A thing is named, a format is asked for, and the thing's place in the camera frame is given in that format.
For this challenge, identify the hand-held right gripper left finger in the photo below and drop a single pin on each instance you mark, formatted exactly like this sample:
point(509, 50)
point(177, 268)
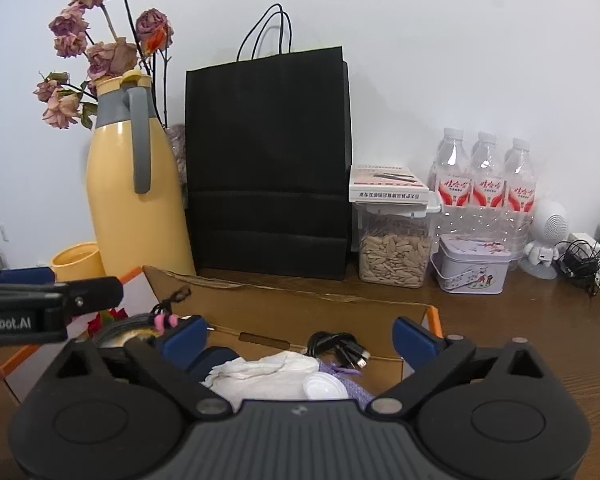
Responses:
point(182, 342)

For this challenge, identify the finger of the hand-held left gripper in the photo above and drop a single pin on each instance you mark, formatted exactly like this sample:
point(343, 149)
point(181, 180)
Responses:
point(25, 276)
point(90, 292)

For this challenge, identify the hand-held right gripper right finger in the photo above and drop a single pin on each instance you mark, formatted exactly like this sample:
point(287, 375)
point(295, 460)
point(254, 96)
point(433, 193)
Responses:
point(412, 342)

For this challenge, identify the red fabric rose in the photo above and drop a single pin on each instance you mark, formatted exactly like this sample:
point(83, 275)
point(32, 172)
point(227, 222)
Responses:
point(105, 321)

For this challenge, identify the navy blue pouch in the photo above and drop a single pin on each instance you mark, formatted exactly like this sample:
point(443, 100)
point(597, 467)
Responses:
point(215, 360)

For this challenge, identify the purple knit cloth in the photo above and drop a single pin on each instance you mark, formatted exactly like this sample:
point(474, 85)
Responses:
point(352, 387)

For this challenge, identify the white tissue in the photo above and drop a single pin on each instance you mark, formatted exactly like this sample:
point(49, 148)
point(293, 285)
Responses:
point(265, 375)

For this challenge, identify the white bottle cap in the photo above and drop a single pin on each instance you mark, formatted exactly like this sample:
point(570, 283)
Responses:
point(324, 387)

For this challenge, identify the red cardboard box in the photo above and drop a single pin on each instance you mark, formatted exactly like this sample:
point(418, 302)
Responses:
point(290, 310)

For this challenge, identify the yellow mug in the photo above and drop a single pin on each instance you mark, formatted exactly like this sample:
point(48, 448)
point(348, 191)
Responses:
point(77, 260)

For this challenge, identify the clear container of seeds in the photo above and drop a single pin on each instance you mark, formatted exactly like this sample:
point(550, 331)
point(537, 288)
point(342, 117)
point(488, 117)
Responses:
point(395, 255)

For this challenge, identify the yellow thermos jug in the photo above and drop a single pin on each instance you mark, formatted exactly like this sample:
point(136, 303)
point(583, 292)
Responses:
point(130, 210)

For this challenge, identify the pale printed tin box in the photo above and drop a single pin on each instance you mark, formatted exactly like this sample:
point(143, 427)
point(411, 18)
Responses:
point(472, 265)

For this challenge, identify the flat white box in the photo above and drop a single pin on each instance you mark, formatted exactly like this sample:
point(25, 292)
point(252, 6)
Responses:
point(387, 182)

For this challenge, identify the clear water bottle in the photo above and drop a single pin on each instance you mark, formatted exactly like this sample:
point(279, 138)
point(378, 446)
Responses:
point(520, 190)
point(450, 175)
point(487, 180)

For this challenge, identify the white robot-shaped speaker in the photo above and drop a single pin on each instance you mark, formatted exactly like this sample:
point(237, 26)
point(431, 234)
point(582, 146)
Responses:
point(547, 235)

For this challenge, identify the black paper bag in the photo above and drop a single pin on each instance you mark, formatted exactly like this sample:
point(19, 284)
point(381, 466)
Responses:
point(270, 170)

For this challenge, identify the dried rose bouquet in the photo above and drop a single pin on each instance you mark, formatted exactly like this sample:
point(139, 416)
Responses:
point(100, 45)

